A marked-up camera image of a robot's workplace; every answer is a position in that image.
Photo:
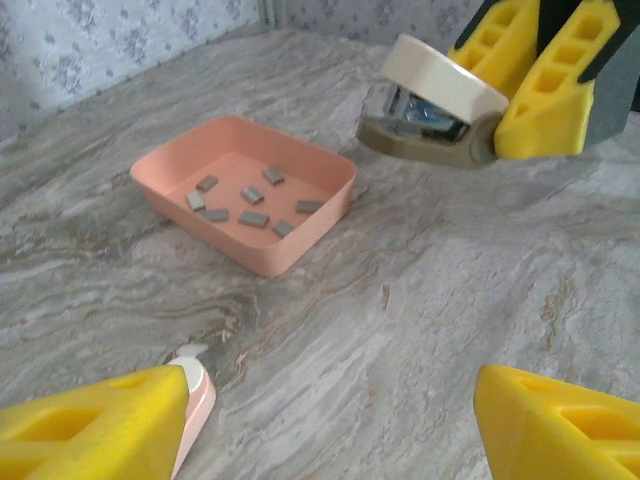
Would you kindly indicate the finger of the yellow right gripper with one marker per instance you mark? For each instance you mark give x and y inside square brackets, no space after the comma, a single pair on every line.
[500,55]
[550,125]

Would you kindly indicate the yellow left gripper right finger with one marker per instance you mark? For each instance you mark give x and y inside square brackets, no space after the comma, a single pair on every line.
[550,440]

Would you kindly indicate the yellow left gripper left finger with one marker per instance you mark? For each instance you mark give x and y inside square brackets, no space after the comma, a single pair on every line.
[100,430]

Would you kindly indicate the pink plastic tray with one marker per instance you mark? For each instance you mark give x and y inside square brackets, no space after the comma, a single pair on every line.
[300,250]

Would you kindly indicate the grey staple strip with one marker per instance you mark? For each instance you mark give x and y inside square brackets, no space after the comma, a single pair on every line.
[253,218]
[309,206]
[252,194]
[195,200]
[206,183]
[282,228]
[274,175]
[214,215]

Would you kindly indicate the aluminium frame post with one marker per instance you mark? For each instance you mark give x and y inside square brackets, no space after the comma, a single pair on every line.
[268,11]

